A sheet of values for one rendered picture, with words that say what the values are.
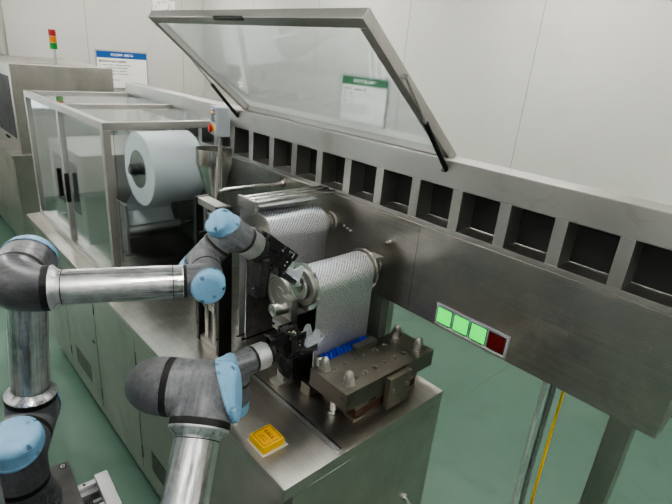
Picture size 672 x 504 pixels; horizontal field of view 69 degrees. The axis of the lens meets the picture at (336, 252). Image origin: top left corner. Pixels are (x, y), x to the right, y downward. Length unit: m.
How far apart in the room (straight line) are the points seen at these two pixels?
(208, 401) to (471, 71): 3.60
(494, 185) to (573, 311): 0.38
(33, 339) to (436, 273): 1.09
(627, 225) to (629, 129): 2.45
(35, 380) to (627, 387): 1.41
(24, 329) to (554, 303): 1.28
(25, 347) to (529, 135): 3.41
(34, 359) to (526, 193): 1.27
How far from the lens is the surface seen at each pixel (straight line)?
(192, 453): 0.99
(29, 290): 1.14
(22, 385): 1.43
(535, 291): 1.39
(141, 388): 1.03
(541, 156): 3.90
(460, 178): 1.45
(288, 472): 1.39
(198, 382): 1.00
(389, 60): 1.23
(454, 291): 1.52
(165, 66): 7.17
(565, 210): 1.32
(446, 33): 4.38
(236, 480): 1.65
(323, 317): 1.51
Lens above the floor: 1.89
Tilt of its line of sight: 21 degrees down
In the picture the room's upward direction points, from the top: 5 degrees clockwise
